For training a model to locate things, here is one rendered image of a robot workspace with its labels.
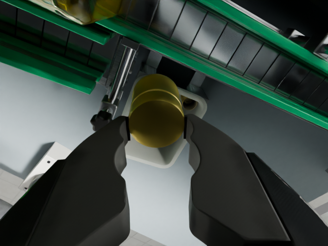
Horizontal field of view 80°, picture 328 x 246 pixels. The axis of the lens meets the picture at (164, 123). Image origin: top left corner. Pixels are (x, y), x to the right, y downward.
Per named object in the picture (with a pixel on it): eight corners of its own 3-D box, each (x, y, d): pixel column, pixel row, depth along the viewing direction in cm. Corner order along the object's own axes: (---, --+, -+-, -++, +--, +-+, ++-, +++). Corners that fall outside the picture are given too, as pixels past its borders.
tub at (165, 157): (203, 88, 51) (212, 102, 44) (167, 151, 61) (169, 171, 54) (140, 60, 47) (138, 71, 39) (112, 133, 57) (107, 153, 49)
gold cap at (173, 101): (130, 73, 14) (122, 98, 11) (179, 72, 14) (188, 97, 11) (134, 116, 16) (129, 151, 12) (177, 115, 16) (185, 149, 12)
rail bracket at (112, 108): (145, 36, 32) (141, 52, 21) (113, 118, 40) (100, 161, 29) (127, 28, 31) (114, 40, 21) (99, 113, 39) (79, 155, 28)
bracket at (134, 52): (143, 41, 39) (141, 47, 33) (127, 83, 43) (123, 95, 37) (125, 32, 38) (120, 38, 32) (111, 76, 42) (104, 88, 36)
